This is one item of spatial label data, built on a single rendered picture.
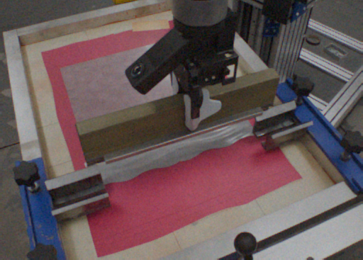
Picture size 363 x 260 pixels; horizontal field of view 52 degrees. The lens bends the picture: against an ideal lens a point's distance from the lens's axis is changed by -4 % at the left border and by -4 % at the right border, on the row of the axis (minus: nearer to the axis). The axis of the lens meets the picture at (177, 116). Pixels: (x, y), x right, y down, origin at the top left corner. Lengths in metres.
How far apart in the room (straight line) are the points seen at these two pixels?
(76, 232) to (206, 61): 0.38
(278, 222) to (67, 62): 0.65
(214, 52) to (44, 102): 0.49
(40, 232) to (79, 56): 0.52
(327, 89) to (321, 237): 1.59
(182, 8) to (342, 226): 0.41
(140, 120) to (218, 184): 0.23
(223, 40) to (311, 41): 1.90
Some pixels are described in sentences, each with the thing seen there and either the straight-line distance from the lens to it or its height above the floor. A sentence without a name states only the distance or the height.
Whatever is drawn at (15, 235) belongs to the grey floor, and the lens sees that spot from 1.88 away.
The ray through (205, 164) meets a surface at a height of 0.95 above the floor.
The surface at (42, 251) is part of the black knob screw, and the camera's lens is 0.59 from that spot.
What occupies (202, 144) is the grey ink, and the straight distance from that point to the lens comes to 0.79.
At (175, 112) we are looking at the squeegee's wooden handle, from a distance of 0.62.
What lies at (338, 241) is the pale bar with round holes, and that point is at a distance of 0.63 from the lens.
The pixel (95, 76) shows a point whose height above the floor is 0.95.
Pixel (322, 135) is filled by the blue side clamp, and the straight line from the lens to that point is 0.80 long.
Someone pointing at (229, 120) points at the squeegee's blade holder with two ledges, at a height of 1.07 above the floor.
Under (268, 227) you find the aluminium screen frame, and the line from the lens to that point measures 0.67.
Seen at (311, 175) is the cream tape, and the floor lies 0.95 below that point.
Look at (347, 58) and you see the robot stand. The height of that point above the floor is 0.21.
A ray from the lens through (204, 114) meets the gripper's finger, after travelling 0.62.
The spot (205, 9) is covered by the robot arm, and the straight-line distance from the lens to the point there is 0.49.
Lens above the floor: 1.58
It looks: 47 degrees down
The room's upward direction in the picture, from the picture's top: straight up
